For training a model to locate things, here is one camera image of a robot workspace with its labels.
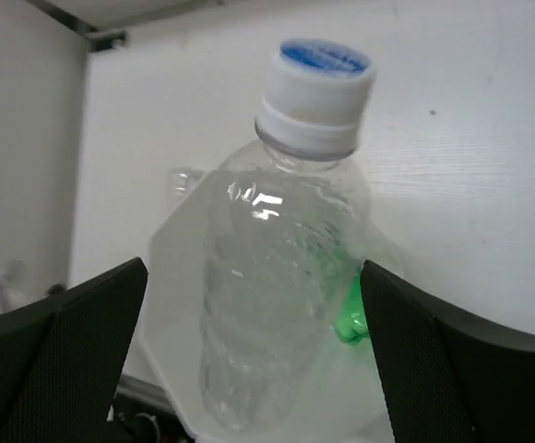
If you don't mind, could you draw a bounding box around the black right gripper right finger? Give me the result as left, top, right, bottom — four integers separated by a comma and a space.
361, 261, 535, 442

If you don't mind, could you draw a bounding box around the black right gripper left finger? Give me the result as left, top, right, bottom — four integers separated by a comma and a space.
0, 257, 148, 442

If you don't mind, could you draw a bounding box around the clear bottle blue white cap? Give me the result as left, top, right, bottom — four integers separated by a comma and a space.
200, 38, 375, 432

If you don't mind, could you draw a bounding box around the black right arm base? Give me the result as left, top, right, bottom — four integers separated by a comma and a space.
101, 395, 195, 443

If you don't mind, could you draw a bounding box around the white octagonal bin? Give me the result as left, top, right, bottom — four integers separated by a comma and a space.
138, 172, 394, 442

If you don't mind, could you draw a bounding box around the green plastic bottle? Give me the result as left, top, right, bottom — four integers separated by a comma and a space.
331, 249, 370, 346

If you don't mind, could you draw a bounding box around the aluminium table edge rail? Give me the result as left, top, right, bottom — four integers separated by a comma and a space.
116, 374, 175, 414

